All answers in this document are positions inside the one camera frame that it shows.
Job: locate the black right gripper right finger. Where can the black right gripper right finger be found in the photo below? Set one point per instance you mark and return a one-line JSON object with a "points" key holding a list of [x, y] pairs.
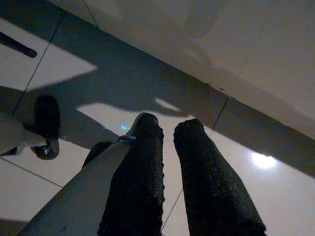
{"points": [[211, 186]]}

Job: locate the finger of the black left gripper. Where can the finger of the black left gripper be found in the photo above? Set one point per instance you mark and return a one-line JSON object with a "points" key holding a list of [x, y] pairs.
{"points": [[48, 115]]}

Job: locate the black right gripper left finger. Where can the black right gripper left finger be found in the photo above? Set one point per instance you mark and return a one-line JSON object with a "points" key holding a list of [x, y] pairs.
{"points": [[137, 184]]}

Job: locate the dark grey robot left leg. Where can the dark grey robot left leg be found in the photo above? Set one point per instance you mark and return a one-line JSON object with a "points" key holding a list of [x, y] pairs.
{"points": [[46, 150]]}

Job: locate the white sink cabinet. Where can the white sink cabinet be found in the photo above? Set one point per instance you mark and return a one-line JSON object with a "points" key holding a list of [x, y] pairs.
{"points": [[221, 37]]}

